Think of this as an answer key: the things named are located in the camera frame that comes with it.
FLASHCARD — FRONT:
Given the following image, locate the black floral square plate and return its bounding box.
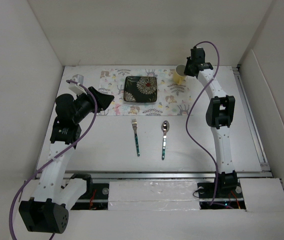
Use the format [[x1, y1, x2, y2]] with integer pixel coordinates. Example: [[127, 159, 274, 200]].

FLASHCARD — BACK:
[[123, 76, 158, 104]]

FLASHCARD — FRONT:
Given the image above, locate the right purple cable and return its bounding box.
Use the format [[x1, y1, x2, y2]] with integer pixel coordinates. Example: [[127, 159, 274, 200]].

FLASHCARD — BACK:
[[185, 41, 221, 207]]

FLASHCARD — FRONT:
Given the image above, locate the spoon with green handle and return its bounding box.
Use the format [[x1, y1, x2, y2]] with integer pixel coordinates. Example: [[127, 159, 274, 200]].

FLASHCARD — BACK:
[[161, 120, 170, 160]]

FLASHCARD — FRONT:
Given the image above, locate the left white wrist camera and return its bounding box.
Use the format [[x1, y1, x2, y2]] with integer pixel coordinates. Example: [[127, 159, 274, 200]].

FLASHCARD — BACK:
[[68, 74, 86, 96]]

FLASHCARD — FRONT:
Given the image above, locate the purple cable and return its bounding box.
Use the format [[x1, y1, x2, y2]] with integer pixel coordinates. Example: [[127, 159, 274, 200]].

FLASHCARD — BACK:
[[185, 41, 221, 207], [8, 79, 98, 240]]

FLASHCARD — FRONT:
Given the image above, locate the aluminium rail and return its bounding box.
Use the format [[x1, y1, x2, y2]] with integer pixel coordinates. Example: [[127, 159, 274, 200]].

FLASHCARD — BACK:
[[33, 170, 273, 180]]

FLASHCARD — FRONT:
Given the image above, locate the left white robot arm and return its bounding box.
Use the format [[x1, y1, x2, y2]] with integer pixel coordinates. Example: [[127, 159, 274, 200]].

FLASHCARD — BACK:
[[18, 87, 114, 234]]

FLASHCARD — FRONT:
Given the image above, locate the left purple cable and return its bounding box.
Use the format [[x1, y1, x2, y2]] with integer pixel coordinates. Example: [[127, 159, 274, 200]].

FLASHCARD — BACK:
[[8, 79, 98, 240]]

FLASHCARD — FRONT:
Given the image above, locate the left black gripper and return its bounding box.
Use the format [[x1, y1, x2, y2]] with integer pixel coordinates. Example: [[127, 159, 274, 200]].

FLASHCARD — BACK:
[[72, 86, 113, 124]]

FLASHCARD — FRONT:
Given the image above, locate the yellow mug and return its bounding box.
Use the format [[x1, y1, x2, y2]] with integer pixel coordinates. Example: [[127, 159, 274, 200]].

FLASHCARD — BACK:
[[172, 64, 186, 85]]

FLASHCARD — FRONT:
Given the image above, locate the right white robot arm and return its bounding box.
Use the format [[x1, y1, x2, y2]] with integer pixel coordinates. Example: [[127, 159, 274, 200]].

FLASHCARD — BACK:
[[184, 46, 238, 202]]

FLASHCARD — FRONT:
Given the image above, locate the floral patterned placemat cloth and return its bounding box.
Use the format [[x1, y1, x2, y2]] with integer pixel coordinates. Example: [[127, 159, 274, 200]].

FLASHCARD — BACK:
[[98, 67, 193, 116]]

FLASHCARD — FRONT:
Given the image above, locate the fork with green handle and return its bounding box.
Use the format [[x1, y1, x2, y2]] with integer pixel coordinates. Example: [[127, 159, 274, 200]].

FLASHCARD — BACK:
[[131, 118, 141, 157]]

